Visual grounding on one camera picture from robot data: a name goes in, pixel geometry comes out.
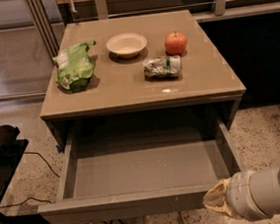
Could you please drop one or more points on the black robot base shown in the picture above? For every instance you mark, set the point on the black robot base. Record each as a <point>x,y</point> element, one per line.
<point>11,153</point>

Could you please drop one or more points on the white paper bowl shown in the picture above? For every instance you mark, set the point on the white paper bowl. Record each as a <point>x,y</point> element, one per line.
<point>127,45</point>

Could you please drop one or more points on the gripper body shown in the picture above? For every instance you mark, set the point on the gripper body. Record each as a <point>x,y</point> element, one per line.
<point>237,194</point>

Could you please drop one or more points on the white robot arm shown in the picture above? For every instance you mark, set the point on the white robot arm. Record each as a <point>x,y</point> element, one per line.
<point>246,195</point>

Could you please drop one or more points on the crushed green white can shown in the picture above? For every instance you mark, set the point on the crushed green white can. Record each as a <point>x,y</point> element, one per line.
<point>162,67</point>

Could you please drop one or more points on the green chip bag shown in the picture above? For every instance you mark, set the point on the green chip bag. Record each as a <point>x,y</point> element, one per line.
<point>75,67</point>

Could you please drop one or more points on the red apple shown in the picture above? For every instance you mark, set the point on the red apple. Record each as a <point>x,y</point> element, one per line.
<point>175,43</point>

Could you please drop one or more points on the metal shelf rail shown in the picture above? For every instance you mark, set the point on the metal shelf rail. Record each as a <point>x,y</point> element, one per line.
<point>235,13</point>

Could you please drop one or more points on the grey top drawer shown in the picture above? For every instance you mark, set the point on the grey top drawer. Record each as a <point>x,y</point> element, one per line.
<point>116,176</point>

